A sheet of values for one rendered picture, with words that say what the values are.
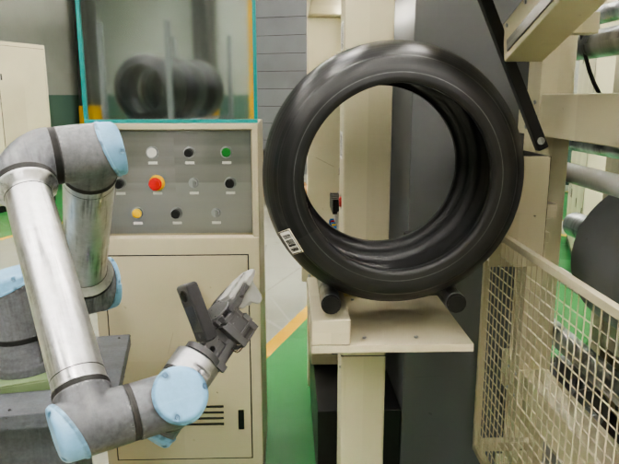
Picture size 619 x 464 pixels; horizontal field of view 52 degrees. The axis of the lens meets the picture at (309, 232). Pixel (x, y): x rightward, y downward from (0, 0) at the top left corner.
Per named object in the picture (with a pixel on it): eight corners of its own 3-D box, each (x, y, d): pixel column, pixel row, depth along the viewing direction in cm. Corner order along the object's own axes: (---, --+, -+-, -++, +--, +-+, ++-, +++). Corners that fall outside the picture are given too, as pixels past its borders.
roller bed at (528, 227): (468, 249, 189) (473, 150, 183) (517, 249, 189) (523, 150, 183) (488, 267, 170) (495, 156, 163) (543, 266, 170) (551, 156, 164)
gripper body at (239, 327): (240, 325, 129) (208, 374, 123) (212, 298, 126) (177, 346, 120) (261, 323, 123) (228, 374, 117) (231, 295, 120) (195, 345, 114)
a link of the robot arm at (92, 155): (48, 284, 184) (40, 108, 125) (109, 271, 192) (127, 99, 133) (60, 330, 178) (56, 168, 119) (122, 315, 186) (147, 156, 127)
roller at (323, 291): (311, 261, 173) (324, 253, 172) (321, 275, 174) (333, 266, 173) (317, 303, 139) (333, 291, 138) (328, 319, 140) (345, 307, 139)
